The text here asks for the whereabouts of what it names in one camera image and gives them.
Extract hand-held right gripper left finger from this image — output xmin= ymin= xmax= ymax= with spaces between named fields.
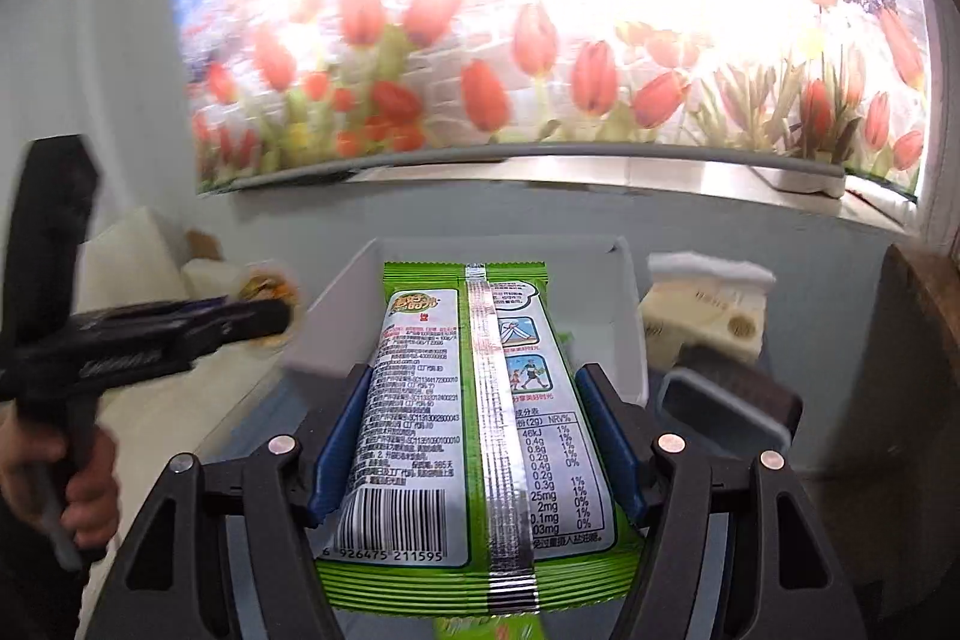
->
xmin=86 ymin=364 xmax=376 ymax=640

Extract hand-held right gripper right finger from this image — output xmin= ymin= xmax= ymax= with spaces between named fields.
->
xmin=574 ymin=362 xmax=871 ymax=640

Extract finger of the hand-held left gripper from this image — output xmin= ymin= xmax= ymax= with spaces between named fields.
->
xmin=180 ymin=297 xmax=296 ymax=357

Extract yellow jelly cup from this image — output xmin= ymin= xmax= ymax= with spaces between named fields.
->
xmin=244 ymin=269 xmax=305 ymax=350

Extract green snack packet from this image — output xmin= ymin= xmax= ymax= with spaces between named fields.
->
xmin=311 ymin=260 xmax=647 ymax=640

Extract white cardboard box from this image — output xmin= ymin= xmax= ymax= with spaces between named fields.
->
xmin=281 ymin=235 xmax=650 ymax=408

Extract person's left hand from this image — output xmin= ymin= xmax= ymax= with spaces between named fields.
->
xmin=0 ymin=421 xmax=122 ymax=552

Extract blue tablecloth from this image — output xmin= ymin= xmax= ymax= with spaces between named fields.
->
xmin=199 ymin=374 xmax=856 ymax=640

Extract cream tissue box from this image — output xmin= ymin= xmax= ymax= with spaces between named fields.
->
xmin=637 ymin=250 xmax=777 ymax=365

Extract metal window sill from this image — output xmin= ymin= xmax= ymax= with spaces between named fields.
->
xmin=238 ymin=149 xmax=914 ymax=230

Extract white plastic block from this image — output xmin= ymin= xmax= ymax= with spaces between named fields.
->
xmin=765 ymin=156 xmax=848 ymax=200

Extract dark speaker with white frame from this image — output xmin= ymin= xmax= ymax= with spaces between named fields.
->
xmin=656 ymin=340 xmax=803 ymax=470

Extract tulip wall poster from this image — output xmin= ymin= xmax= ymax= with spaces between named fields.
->
xmin=169 ymin=0 xmax=932 ymax=205

